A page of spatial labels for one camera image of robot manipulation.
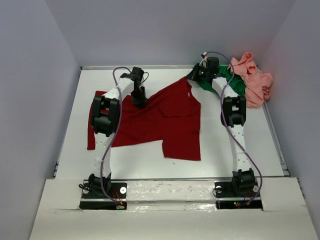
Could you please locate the red t-shirt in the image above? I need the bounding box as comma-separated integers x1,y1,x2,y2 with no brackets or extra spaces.
86,76,202,161

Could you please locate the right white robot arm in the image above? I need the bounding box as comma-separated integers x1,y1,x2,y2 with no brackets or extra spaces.
187,52,259,198

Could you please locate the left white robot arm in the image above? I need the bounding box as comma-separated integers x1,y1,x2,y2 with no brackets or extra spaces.
88,66,147,202

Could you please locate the green t-shirt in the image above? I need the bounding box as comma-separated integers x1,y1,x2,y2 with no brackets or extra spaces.
197,65,246,96

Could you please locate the pink t-shirt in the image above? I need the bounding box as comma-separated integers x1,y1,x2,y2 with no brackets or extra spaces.
228,52,274,108

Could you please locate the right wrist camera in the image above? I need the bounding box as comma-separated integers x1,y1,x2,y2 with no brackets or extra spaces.
199,52,208,68

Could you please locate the metal rail back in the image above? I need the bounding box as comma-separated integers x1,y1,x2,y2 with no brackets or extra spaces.
80,65,194,71

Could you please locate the metal rail front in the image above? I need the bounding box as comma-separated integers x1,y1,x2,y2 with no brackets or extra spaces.
111,176,232,182

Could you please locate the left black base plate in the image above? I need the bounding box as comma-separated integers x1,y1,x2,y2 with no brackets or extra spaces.
78,181,128,211

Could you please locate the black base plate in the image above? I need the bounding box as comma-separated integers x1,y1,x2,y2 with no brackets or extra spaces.
78,181,128,211
212,181,263,210

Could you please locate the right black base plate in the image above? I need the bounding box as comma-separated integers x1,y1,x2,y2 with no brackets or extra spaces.
212,181,263,210

